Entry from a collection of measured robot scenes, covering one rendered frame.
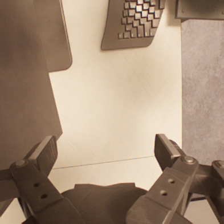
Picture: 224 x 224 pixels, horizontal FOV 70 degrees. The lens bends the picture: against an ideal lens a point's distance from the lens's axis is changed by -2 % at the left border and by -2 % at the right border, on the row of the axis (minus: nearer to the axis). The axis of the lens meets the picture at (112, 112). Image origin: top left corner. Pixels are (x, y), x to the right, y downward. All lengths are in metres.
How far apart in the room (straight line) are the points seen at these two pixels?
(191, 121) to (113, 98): 1.09
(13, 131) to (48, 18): 0.38
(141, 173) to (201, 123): 1.02
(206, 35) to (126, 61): 1.03
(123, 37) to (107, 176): 0.50
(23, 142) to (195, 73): 1.34
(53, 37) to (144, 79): 0.30
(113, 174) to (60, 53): 0.47
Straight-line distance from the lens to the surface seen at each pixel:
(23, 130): 0.27
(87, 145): 0.61
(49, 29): 0.55
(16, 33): 0.31
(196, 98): 1.51
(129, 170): 0.67
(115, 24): 0.52
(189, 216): 1.79
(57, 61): 0.54
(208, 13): 0.57
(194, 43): 1.45
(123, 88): 0.54
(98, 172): 0.67
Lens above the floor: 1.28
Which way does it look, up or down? 72 degrees down
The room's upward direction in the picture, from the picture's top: 175 degrees clockwise
